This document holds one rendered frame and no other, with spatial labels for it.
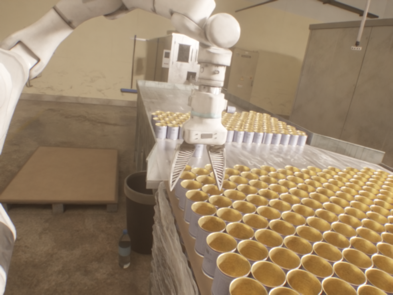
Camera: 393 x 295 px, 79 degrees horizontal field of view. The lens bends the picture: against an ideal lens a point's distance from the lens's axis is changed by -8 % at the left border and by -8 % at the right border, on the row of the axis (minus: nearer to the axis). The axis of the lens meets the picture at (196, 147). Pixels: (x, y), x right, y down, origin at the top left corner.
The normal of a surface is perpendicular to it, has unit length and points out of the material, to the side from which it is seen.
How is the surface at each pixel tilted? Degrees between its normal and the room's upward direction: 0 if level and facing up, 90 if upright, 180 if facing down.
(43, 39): 95
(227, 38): 98
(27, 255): 0
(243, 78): 90
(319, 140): 90
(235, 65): 90
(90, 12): 142
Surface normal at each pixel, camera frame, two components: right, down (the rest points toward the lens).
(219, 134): 0.27, 0.33
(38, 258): 0.14, -0.93
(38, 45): 0.51, 0.41
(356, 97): -0.96, -0.04
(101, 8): -0.02, 0.95
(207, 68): -0.39, 0.24
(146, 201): -0.01, 0.34
